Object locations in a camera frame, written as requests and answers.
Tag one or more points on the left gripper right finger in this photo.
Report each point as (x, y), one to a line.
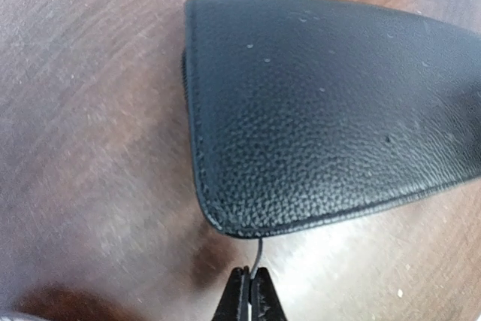
(264, 301)

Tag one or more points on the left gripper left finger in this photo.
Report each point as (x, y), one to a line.
(233, 305)

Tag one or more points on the black zip tool case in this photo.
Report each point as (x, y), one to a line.
(304, 113)

